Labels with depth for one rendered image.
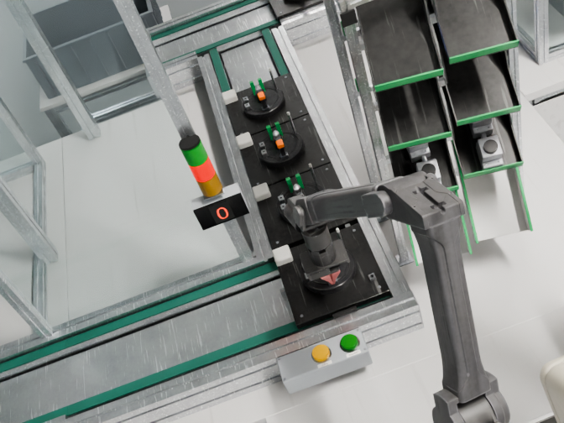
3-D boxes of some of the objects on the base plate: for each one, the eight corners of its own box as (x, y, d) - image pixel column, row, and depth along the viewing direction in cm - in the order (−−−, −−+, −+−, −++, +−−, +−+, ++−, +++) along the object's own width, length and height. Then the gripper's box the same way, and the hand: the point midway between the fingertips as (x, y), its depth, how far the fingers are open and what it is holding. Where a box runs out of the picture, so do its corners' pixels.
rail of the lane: (424, 327, 178) (418, 302, 171) (85, 453, 180) (64, 434, 173) (416, 310, 182) (409, 284, 175) (84, 434, 184) (63, 414, 176)
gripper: (300, 259, 158) (315, 300, 169) (344, 243, 157) (357, 285, 168) (292, 237, 162) (308, 279, 173) (336, 221, 162) (348, 264, 173)
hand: (331, 280), depth 170 cm, fingers closed
